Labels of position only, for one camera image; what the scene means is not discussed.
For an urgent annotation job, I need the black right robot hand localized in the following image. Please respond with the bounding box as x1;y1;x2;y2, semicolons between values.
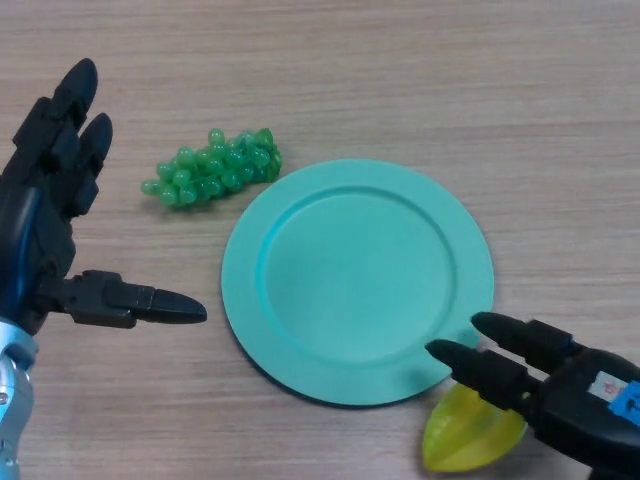
423;311;640;480

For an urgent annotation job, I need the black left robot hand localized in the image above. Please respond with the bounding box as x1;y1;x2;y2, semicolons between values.
0;58;208;336

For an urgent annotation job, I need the yellow starfruit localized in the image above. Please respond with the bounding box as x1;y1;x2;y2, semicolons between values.
422;383;529;474

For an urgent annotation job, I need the teal round plate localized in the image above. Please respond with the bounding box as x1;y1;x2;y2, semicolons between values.
221;158;495;409

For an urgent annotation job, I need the green grape bunch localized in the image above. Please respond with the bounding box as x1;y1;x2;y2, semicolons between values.
140;127;284;211

